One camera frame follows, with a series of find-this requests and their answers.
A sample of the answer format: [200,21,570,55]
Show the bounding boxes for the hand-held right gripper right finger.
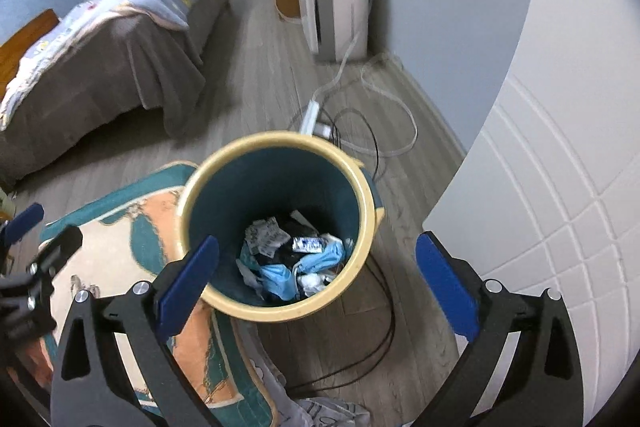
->
[415,231,583,427]

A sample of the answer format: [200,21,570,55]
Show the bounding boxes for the patterned teal and orange cushion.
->
[37,161,281,408]

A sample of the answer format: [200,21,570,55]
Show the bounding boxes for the white panelled door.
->
[422,74,640,427]

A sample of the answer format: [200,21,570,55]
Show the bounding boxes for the blue face mask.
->
[259,263,301,303]
[295,241,347,275]

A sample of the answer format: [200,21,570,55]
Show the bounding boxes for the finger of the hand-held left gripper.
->
[27,224,83,282]
[0,203,45,253]

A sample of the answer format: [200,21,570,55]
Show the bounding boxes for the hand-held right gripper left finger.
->
[50,234,221,427]

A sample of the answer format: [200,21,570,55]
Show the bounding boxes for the white power cable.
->
[312,32,368,105]

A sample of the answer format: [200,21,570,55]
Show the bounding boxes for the wooden bed frame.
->
[0,9,61,72]

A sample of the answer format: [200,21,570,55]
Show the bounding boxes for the white power strip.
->
[299,101,331,138]

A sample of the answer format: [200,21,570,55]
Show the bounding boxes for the teal bin with yellow rim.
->
[177,131,386,323]

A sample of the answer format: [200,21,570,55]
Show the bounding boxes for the grey printed cloth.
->
[245,332,371,427]

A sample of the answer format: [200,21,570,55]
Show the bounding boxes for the bed with grey blanket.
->
[0,0,233,188]

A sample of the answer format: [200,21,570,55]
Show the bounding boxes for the black shipping bag with label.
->
[242,208,326,270]

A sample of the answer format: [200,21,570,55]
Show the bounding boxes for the black cable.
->
[285,107,398,400]

